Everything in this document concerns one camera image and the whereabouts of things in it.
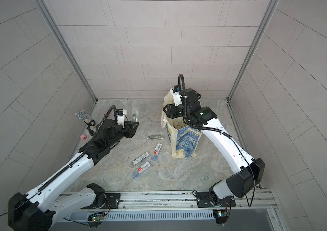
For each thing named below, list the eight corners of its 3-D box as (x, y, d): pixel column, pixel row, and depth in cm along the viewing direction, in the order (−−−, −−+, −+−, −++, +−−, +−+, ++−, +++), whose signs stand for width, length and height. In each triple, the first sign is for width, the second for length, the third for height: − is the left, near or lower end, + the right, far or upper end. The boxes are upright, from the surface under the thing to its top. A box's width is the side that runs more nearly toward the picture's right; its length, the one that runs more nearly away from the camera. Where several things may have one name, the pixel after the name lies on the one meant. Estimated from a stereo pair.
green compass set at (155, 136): (147, 139, 96) (146, 138, 94) (147, 136, 97) (147, 134, 96) (164, 139, 96) (164, 138, 94) (164, 136, 98) (164, 134, 96)
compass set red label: (151, 160, 87) (150, 158, 85) (157, 144, 94) (157, 142, 92) (156, 161, 86) (156, 160, 85) (162, 145, 93) (162, 144, 91)
